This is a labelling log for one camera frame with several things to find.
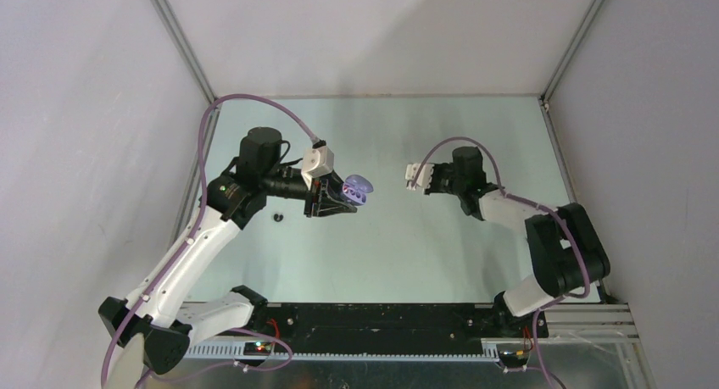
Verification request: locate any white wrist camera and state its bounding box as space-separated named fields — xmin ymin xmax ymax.
xmin=404 ymin=163 xmax=435 ymax=192
xmin=300 ymin=146 xmax=334 ymax=189

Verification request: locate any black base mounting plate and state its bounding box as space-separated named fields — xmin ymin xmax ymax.
xmin=247 ymin=303 xmax=549 ymax=356

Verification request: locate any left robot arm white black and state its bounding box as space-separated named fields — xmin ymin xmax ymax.
xmin=98 ymin=127 xmax=373 ymax=375

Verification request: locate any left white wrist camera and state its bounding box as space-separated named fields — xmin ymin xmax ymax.
xmin=300 ymin=146 xmax=334 ymax=189

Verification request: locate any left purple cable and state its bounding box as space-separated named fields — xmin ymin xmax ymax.
xmin=101 ymin=93 xmax=327 ymax=389

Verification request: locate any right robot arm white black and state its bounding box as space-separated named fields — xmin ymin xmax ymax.
xmin=405 ymin=147 xmax=610 ymax=336

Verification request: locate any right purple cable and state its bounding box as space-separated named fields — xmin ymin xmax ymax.
xmin=410 ymin=136 xmax=592 ymax=389

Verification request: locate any grey slotted cable duct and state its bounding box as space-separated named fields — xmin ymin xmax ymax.
xmin=184 ymin=341 xmax=499 ymax=363

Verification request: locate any left controller board with leds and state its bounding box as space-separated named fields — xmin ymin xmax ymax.
xmin=242 ymin=342 xmax=275 ymax=358

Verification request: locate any controller board with leds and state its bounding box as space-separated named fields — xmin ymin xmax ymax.
xmin=242 ymin=342 xmax=275 ymax=358
xmin=499 ymin=349 xmax=532 ymax=369

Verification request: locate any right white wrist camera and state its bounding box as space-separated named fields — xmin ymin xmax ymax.
xmin=404 ymin=163 xmax=435 ymax=192

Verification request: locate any purple earbud charging case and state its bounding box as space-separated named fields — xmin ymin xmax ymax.
xmin=341 ymin=175 xmax=374 ymax=206

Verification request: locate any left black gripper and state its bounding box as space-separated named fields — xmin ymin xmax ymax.
xmin=261 ymin=166 xmax=357 ymax=217

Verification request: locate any right controller board with leds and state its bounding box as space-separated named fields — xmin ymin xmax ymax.
xmin=499 ymin=349 xmax=532 ymax=369

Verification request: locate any purple cable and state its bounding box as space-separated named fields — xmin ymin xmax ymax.
xmin=410 ymin=136 xmax=592 ymax=389
xmin=101 ymin=93 xmax=327 ymax=389

